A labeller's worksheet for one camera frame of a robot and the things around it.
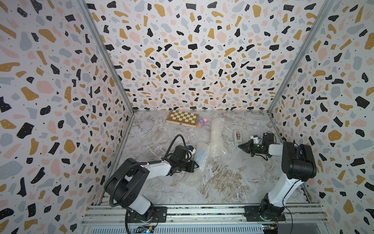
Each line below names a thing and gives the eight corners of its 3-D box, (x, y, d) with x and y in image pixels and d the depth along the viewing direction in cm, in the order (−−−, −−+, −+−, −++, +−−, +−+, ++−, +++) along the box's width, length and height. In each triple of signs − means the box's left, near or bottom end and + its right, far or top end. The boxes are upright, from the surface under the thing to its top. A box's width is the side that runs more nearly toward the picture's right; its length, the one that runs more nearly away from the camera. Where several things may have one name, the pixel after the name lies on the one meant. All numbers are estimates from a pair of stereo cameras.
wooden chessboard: (165, 122, 117) (165, 120, 114) (170, 112, 124) (170, 109, 122) (196, 128, 113) (196, 125, 111) (199, 116, 121) (199, 114, 119)
